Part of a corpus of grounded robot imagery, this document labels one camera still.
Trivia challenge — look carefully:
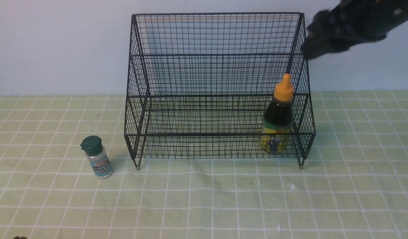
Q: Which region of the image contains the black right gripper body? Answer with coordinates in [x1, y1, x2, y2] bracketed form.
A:
[301, 0, 408, 60]

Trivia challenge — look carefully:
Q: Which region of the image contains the yellow-capped dark sauce bottle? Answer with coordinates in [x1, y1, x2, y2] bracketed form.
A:
[260, 74, 294, 155]

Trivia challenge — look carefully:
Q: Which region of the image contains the green-capped pepper shaker bottle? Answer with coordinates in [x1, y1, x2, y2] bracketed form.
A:
[81, 135, 113, 180]

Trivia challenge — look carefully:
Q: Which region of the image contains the green checkered tablecloth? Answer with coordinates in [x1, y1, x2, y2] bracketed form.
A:
[0, 91, 408, 239]

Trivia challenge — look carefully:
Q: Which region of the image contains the black wire mesh rack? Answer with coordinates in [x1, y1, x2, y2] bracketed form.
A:
[124, 12, 316, 170]

